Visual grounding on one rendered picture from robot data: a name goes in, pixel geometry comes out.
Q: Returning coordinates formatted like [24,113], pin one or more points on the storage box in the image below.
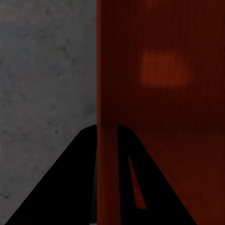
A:
[161,73]

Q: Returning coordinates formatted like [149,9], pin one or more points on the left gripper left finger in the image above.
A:
[64,194]

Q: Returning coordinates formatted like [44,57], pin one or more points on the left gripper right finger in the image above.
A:
[163,205]

